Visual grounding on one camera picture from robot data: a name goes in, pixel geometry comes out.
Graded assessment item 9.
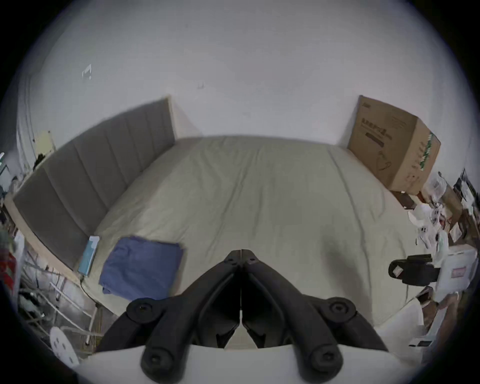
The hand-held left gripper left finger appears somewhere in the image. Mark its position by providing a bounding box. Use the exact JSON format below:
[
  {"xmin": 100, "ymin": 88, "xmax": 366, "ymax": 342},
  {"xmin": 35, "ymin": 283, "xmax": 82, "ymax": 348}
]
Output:
[{"xmin": 95, "ymin": 250, "xmax": 241, "ymax": 380}]

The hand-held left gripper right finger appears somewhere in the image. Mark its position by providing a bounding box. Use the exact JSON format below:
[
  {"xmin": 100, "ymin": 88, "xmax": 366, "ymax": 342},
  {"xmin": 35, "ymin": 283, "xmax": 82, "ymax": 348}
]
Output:
[{"xmin": 242, "ymin": 250, "xmax": 389, "ymax": 382}]

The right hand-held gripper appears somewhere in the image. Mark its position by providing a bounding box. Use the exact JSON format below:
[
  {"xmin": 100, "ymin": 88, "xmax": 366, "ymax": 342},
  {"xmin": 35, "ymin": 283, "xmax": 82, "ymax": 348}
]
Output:
[{"xmin": 388, "ymin": 244, "xmax": 479, "ymax": 304}]

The person's right hand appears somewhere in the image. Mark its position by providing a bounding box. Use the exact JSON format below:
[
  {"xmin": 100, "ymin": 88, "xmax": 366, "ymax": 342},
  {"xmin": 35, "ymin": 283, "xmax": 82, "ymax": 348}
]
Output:
[{"xmin": 436, "ymin": 292, "xmax": 464, "ymax": 320}]

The folded blue garment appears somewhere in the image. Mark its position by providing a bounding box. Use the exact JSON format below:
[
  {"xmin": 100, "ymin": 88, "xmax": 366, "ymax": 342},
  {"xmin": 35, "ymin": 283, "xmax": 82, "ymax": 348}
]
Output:
[{"xmin": 98, "ymin": 235, "xmax": 185, "ymax": 301}]

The pale blue flat box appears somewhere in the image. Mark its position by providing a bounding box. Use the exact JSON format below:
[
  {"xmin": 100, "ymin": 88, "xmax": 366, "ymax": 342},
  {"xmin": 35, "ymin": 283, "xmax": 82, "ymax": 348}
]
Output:
[{"xmin": 77, "ymin": 235, "xmax": 101, "ymax": 277}]

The white round perforated stool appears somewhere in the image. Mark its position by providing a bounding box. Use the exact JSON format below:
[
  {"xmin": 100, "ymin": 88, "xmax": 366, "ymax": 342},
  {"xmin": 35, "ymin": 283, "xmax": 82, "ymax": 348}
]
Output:
[{"xmin": 49, "ymin": 326, "xmax": 80, "ymax": 368}]

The white metal rack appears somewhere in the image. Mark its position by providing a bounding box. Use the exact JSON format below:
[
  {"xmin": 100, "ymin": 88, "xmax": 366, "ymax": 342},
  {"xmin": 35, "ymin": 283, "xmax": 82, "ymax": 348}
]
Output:
[{"xmin": 20, "ymin": 255, "xmax": 99, "ymax": 346}]

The large brown cardboard carton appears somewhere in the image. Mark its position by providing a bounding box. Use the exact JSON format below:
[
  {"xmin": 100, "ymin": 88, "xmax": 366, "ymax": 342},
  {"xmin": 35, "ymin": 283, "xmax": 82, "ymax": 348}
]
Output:
[{"xmin": 347, "ymin": 95, "xmax": 442, "ymax": 196}]

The bed with beige sheet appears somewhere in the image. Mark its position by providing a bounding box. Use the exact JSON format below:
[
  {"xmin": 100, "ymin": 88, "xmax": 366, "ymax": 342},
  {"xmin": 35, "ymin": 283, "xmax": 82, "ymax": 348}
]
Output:
[{"xmin": 80, "ymin": 136, "xmax": 432, "ymax": 351}]

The grey padded headboard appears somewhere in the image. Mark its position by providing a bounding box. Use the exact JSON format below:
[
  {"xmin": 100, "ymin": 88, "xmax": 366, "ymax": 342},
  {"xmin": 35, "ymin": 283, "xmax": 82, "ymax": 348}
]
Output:
[{"xmin": 12, "ymin": 97, "xmax": 178, "ymax": 271}]

